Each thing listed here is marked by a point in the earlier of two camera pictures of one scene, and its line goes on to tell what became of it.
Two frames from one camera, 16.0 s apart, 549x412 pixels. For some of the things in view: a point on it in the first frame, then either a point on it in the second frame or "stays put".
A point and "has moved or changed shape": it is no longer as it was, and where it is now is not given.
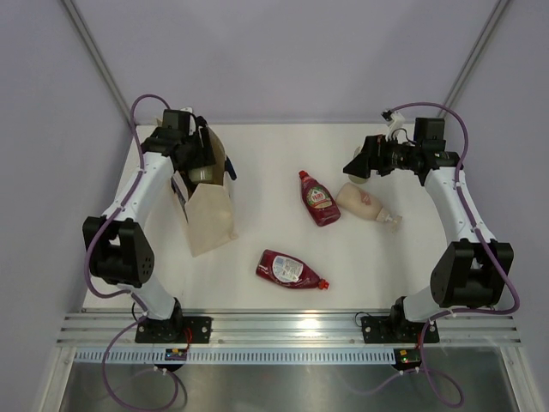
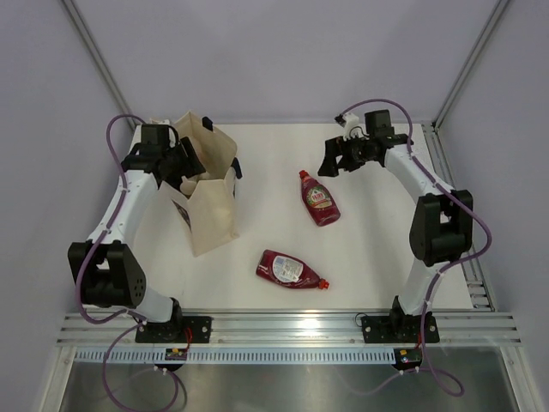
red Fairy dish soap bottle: x=319 y=201 stays put
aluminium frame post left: x=95 y=51 stays put
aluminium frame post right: x=499 y=9 stays put
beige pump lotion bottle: x=359 y=202 to x=187 y=187
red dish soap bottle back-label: x=288 y=269 stays put
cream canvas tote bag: x=209 y=209 has moved or changed shape
